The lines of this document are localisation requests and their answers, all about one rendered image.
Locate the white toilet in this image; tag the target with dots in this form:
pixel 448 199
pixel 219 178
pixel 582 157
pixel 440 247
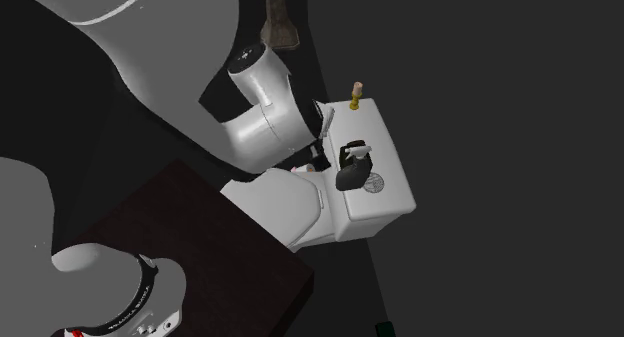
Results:
pixel 370 131

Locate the pink candle on gold holder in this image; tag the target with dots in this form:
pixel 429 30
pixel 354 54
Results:
pixel 356 94

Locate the small white and pink item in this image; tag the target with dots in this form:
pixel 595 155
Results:
pixel 302 168

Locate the grey round patterned disc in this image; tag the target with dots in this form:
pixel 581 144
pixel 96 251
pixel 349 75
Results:
pixel 376 183

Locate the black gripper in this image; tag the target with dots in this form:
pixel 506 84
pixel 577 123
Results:
pixel 320 158

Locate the brown flared hanging object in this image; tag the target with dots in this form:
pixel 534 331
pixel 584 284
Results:
pixel 279 24

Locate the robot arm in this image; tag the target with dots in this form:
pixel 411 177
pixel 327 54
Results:
pixel 170 58

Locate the small dark green box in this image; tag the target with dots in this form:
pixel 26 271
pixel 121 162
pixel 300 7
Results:
pixel 385 329

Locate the black spray bottle white trigger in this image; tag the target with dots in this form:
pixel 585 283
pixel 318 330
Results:
pixel 352 172

